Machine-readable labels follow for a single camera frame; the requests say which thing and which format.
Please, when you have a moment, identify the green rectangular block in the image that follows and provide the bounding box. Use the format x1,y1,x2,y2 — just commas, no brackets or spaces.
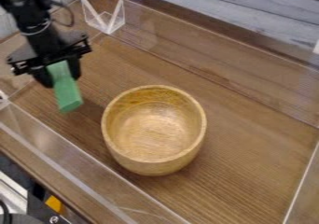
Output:
46,61,83,113

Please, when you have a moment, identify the black device with yellow label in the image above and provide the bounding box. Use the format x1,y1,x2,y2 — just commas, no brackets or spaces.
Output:
26,183,81,224

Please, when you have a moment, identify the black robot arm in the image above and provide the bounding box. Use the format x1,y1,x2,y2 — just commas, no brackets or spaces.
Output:
0,0,90,88

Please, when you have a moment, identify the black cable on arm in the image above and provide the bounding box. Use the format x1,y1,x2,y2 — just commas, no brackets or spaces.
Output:
47,0,75,28

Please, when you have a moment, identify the clear acrylic corner bracket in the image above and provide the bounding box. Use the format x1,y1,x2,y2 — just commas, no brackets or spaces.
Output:
81,0,125,35

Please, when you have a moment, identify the black cable bottom left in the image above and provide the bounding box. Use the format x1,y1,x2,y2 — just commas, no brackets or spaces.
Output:
0,199,11,224

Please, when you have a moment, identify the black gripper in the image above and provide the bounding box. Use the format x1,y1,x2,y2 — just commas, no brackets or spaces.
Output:
6,30,90,89

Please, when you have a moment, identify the brown wooden bowl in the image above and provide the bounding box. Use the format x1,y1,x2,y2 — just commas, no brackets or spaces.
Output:
101,85,208,176

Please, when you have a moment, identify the clear acrylic tray wall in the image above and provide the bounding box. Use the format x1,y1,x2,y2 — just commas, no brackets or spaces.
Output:
0,98,190,224

